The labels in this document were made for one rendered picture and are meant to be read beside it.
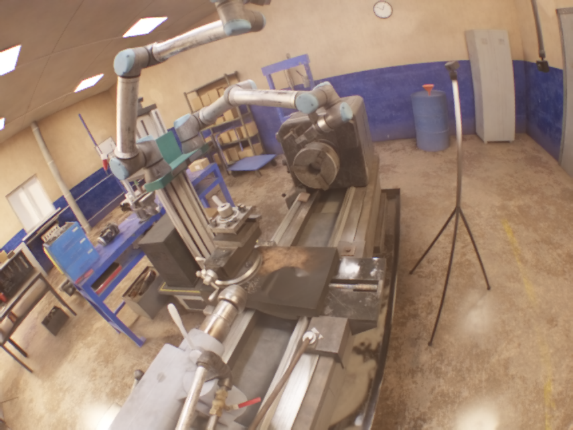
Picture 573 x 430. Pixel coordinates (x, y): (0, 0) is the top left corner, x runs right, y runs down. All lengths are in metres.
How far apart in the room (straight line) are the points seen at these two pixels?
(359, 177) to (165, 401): 1.49
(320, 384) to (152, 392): 0.49
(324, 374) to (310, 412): 0.14
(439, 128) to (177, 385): 4.20
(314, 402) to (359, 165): 1.29
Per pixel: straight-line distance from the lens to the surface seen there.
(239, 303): 0.78
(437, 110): 4.18
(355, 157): 1.59
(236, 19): 0.93
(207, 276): 1.09
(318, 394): 0.86
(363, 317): 0.91
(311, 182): 1.49
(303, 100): 1.14
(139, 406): 0.70
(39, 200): 7.95
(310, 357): 0.91
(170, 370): 0.68
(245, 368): 1.12
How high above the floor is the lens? 1.63
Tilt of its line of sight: 30 degrees down
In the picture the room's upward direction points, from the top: 20 degrees counter-clockwise
